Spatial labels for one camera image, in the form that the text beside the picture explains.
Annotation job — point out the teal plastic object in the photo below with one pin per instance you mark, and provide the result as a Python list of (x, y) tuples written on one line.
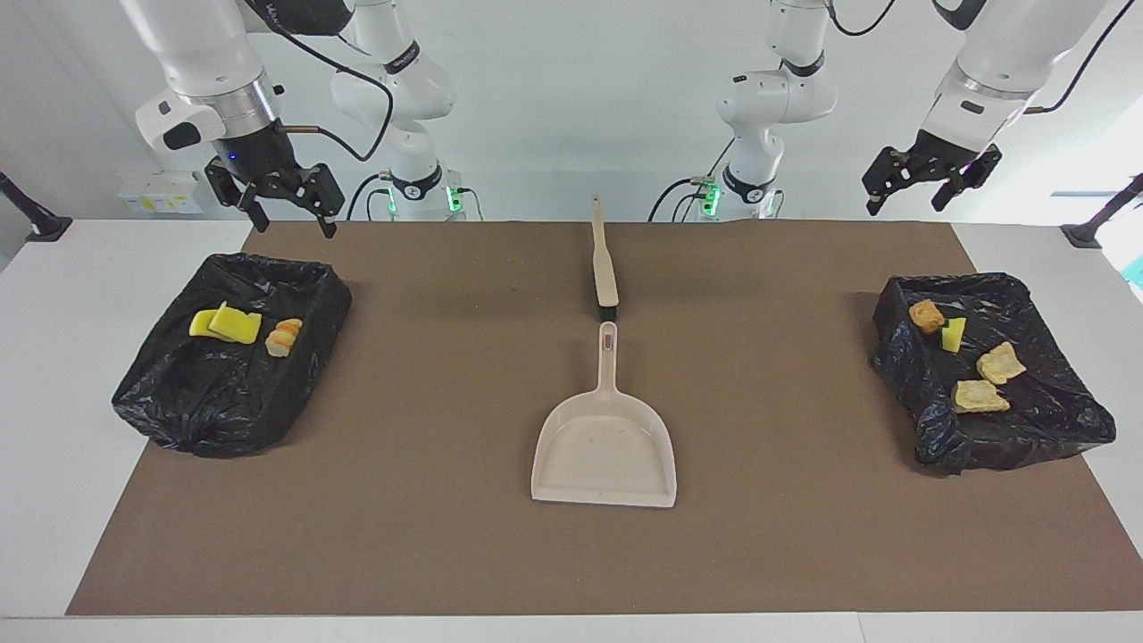
[(1136, 272)]

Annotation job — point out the bin with black trash bag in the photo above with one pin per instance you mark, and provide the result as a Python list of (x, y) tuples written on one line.
[(223, 402), (1027, 438)]

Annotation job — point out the white wall socket boxes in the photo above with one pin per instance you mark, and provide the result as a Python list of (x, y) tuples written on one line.
[(161, 192)]

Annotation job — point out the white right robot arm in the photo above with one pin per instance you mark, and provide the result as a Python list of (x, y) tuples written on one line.
[(201, 54)]

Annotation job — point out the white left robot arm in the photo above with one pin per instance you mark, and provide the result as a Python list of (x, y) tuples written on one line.
[(777, 98)]

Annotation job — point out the yellow green sponge piece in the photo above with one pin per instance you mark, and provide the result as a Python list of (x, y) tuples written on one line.
[(237, 326), (201, 323)]

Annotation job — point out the beige brush with black bristles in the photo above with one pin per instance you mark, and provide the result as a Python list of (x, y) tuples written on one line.
[(605, 268)]

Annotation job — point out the brown croquette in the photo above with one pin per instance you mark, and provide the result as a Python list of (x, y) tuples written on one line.
[(926, 316)]

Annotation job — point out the pale sponge chunk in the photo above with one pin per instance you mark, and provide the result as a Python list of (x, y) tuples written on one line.
[(1001, 363)]

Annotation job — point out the beige bread chunk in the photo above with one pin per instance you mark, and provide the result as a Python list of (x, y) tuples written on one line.
[(980, 396)]

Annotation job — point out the brown table mat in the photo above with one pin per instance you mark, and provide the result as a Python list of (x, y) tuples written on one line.
[(804, 536)]

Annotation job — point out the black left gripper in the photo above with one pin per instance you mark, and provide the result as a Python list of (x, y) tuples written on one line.
[(946, 152)]

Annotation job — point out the beige plastic dustpan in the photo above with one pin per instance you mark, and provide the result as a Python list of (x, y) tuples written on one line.
[(604, 455)]

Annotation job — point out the bread piece with orange crust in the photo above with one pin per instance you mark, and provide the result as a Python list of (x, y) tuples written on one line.
[(284, 339)]

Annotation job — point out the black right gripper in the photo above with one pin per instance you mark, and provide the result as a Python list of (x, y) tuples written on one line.
[(259, 156)]

